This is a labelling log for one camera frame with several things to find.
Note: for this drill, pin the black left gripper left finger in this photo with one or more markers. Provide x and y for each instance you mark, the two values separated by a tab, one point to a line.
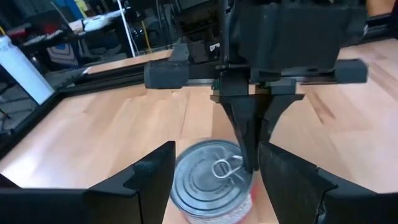
93	208

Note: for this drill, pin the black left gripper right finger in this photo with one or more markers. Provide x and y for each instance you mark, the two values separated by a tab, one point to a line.
311	202

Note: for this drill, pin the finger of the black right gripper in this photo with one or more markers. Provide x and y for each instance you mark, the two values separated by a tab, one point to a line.
245	124
273	109

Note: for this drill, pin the red label short can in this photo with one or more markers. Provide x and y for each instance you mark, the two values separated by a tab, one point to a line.
202	186

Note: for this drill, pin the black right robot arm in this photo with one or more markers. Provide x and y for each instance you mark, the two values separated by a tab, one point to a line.
202	25

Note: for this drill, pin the white tower fan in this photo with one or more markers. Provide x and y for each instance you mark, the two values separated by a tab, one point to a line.
21	71

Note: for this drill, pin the blue patterned panel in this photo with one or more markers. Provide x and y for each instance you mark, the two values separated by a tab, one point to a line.
63	54

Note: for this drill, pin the small white device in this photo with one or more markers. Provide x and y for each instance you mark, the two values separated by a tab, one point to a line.
94	23

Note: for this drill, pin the black metal table frame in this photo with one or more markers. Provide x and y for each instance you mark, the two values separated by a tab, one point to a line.
109	77

